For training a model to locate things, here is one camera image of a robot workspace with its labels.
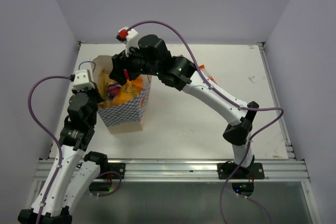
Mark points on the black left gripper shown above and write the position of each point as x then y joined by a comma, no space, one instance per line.
94,91

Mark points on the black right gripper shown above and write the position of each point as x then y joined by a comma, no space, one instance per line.
121,62

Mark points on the orange yellow candy bag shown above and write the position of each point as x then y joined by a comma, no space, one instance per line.
128,92

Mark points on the purple Fox's candy bag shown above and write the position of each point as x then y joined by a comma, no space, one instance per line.
113,90

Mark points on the blue checkered paper bag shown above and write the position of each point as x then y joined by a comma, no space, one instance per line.
127,117

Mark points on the clear orange snack packet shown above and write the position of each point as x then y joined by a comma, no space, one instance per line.
206,73

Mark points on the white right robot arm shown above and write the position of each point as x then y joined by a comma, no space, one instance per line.
149,55

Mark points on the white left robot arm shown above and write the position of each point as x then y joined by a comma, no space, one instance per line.
74,168

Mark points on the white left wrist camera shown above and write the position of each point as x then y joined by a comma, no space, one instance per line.
82,80

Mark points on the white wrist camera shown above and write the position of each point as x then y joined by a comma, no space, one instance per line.
82,80
129,37

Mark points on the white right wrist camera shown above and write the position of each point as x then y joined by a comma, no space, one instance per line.
129,37

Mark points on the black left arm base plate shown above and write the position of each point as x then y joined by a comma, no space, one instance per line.
112,171

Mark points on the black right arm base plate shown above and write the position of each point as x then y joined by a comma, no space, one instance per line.
254,171

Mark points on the aluminium table frame rail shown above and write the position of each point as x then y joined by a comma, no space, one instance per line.
242,70

